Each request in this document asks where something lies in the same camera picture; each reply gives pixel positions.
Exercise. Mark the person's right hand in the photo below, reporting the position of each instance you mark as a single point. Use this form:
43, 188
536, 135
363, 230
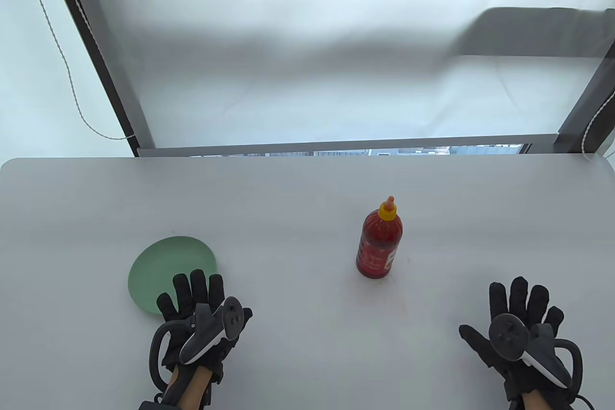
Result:
519, 299

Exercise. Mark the person's left hand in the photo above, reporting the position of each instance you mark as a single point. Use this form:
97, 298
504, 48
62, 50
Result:
192, 294

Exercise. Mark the green plate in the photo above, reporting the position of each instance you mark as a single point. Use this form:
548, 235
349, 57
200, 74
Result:
153, 270

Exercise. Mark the red ketchup bottle yellow cap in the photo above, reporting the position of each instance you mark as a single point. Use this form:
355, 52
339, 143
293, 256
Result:
379, 242

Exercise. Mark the person's right forearm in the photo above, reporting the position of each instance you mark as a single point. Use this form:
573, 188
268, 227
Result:
533, 403

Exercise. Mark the person's left forearm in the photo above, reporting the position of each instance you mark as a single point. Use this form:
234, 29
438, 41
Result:
190, 391

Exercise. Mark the black white right hand controller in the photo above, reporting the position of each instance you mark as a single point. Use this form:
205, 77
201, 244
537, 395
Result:
509, 335

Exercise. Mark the black white hand controller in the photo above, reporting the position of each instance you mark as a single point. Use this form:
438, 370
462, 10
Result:
509, 335
211, 333

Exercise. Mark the black white left hand controller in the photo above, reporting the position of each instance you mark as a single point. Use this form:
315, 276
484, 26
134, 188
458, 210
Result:
211, 333

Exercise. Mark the white backdrop sheet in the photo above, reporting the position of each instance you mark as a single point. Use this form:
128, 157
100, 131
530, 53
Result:
288, 93

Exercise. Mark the dark metal frame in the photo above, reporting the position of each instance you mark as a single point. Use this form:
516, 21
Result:
120, 93

